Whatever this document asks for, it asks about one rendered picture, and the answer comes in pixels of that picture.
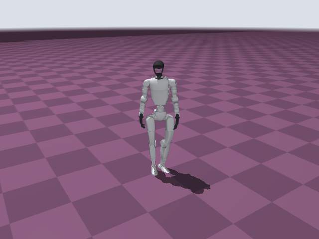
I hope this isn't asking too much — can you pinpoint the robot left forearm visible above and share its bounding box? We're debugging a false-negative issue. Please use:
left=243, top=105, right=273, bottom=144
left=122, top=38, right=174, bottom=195
left=173, top=102, right=180, bottom=116

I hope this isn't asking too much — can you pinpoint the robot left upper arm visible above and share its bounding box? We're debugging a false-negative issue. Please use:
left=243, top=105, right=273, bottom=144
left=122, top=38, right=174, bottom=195
left=168, top=79, right=178, bottom=103

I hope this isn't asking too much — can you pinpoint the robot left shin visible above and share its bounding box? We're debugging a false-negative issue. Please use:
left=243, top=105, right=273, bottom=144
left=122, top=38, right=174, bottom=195
left=160, top=144, right=170, bottom=167

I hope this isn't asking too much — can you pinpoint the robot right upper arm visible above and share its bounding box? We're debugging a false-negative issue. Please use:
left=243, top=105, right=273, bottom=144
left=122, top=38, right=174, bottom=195
left=141, top=79, right=150, bottom=103

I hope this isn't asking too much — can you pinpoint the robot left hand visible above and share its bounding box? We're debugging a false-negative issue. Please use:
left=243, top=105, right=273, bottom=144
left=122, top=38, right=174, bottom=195
left=174, top=114, right=180, bottom=129

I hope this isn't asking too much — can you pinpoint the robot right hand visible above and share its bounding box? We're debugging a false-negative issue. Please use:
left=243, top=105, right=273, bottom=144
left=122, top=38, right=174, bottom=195
left=139, top=114, right=145, bottom=128

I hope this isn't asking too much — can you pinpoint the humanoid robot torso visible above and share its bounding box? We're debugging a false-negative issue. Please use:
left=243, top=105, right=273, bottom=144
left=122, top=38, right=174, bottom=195
left=150, top=76, right=169, bottom=121

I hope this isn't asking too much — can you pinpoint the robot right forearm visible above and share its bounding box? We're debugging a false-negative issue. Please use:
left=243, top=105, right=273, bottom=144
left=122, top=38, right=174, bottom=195
left=139, top=97, right=146, bottom=116

